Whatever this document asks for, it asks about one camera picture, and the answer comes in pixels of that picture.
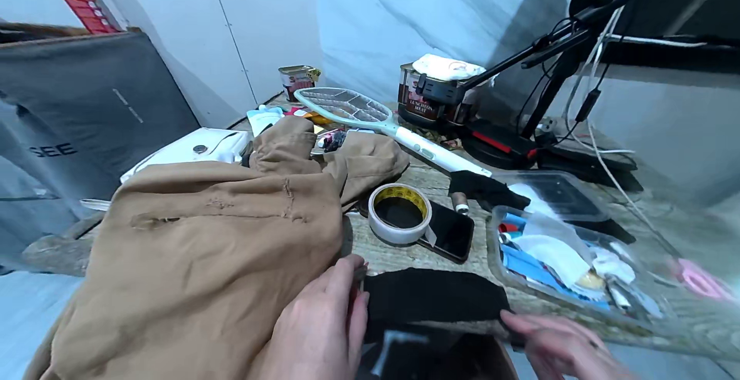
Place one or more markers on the person's right hand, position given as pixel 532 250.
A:
pixel 569 348

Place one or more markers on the person's left hand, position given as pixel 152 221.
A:
pixel 315 325

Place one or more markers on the person's left thumb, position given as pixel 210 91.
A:
pixel 358 322

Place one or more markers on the person's right fingers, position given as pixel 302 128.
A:
pixel 529 325

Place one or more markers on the person's left index finger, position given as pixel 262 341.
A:
pixel 343 279

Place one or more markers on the black cloth piece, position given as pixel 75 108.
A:
pixel 433 296

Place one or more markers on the blue folded fabric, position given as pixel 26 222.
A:
pixel 529 263

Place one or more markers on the white adhesive tape roll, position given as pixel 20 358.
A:
pixel 388 232

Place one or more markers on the clear plastic container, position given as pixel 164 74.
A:
pixel 497 264

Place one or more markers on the white cloth scrap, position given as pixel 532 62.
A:
pixel 558 256

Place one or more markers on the small silver metal tube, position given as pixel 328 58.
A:
pixel 618 295

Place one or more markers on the red thread spool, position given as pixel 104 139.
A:
pixel 507 228

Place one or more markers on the crumpled white cloth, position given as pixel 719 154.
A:
pixel 614 266

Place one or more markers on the black smartphone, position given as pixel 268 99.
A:
pixel 454 235

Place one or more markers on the clear plastic lid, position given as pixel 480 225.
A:
pixel 569 195

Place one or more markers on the small thread spool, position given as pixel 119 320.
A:
pixel 460 202

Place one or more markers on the brown garment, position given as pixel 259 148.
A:
pixel 202 270

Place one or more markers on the black fabric scrap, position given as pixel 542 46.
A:
pixel 488 188

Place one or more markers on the electric mosquito racket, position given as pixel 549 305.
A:
pixel 425 150

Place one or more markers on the black flat case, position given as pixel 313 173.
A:
pixel 589 166

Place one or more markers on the black round base, red stripe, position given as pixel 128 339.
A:
pixel 500 147

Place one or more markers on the light blue white packet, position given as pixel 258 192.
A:
pixel 265 117

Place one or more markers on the brown luncheon meat can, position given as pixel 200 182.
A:
pixel 417 99
pixel 464 111

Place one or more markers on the white pouch with snap button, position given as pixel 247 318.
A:
pixel 196 147

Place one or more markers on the small rectangular tin can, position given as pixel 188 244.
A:
pixel 298 82

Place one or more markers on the white plastic packet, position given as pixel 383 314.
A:
pixel 448 68

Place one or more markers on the grey fabric bundle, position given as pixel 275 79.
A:
pixel 58 253

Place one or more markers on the grey fabric storage box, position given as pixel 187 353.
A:
pixel 98 91

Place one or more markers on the dark screen panel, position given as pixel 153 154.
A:
pixel 691 19

